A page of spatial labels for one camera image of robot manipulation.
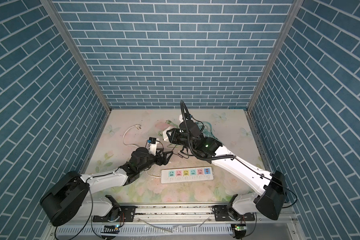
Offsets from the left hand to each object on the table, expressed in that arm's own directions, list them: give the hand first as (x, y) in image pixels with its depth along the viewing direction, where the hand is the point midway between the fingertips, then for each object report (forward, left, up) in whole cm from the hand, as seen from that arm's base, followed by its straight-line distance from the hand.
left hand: (168, 152), depth 84 cm
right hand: (+1, 0, +18) cm, 18 cm away
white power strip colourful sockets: (-10, -10, -9) cm, 17 cm away
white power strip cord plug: (+26, +24, -11) cm, 37 cm away
